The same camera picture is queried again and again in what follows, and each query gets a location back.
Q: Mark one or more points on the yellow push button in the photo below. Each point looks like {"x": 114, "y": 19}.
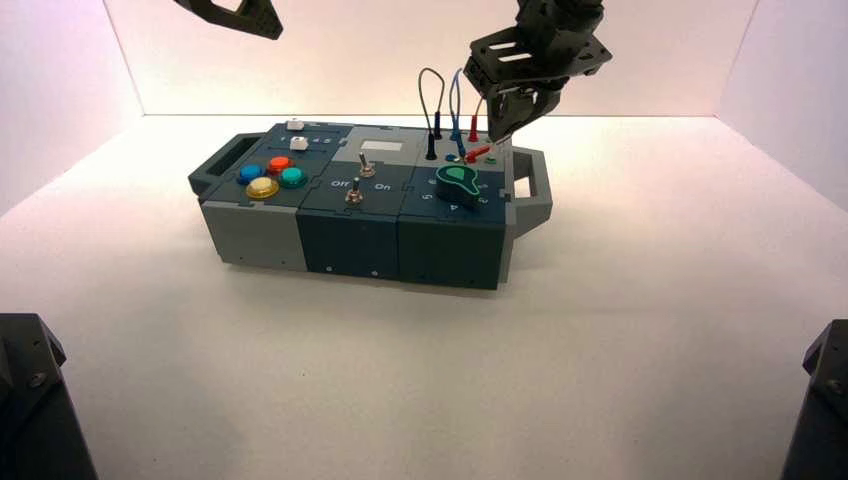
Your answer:
{"x": 262, "y": 187}

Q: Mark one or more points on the white slider knob up arrow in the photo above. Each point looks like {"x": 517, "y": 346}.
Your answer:
{"x": 299, "y": 143}

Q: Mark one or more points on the metal toggle switch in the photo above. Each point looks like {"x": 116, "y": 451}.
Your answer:
{"x": 354, "y": 195}
{"x": 364, "y": 169}

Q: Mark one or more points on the teal push button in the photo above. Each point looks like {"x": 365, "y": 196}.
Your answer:
{"x": 292, "y": 176}

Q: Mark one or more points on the blue push button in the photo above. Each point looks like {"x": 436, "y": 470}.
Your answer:
{"x": 250, "y": 173}

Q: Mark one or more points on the white rectangular display window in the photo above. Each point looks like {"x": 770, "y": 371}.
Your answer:
{"x": 381, "y": 146}

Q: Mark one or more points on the orange push button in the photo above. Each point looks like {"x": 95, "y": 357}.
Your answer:
{"x": 279, "y": 164}

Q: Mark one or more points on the white slider knob down arrow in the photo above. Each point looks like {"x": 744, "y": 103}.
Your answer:
{"x": 295, "y": 124}

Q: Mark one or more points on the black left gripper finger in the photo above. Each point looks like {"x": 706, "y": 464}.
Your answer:
{"x": 262, "y": 23}

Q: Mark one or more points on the green rotary pointer knob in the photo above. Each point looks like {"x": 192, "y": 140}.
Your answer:
{"x": 454, "y": 183}

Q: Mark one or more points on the grey and teal task box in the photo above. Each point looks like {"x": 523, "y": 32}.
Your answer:
{"x": 265, "y": 232}

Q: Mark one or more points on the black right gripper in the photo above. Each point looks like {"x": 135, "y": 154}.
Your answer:
{"x": 536, "y": 60}

